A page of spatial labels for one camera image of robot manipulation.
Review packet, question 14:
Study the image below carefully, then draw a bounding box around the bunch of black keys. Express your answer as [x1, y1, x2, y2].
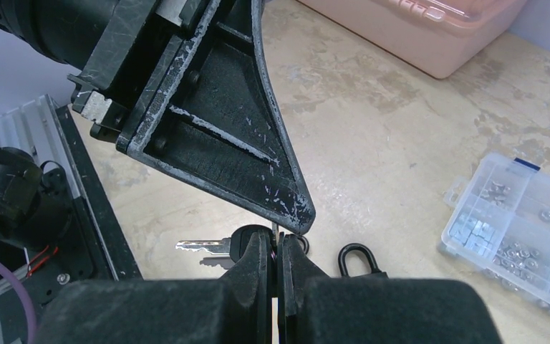
[175, 223, 310, 269]

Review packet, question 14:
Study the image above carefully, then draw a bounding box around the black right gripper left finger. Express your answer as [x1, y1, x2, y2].
[36, 231, 272, 343]

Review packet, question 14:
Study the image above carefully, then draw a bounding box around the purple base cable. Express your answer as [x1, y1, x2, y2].
[0, 243, 39, 344]

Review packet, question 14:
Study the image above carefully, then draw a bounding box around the clear plastic screw organizer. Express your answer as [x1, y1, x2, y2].
[439, 153, 550, 313]

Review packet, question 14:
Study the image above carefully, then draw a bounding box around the orange and black padlock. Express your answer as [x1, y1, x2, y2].
[337, 243, 389, 279]

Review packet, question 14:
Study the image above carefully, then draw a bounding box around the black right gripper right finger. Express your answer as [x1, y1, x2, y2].
[277, 234, 501, 343]

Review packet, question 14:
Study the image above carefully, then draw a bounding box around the pink plastic toolbox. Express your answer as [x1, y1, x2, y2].
[304, 0, 526, 79]

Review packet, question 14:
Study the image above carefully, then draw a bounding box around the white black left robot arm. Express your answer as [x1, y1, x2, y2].
[0, 1, 316, 235]

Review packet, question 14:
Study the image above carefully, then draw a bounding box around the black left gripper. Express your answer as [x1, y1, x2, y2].
[72, 1, 316, 235]

